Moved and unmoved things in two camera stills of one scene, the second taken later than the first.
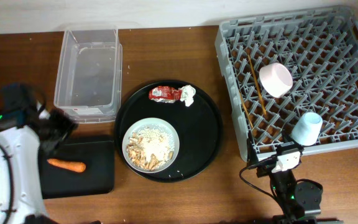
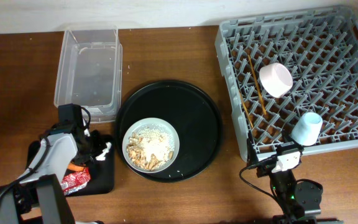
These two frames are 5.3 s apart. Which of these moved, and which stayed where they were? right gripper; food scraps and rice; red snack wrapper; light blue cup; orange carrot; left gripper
Moved: left gripper; red snack wrapper
Stayed: light blue cup; food scraps and rice; right gripper; orange carrot
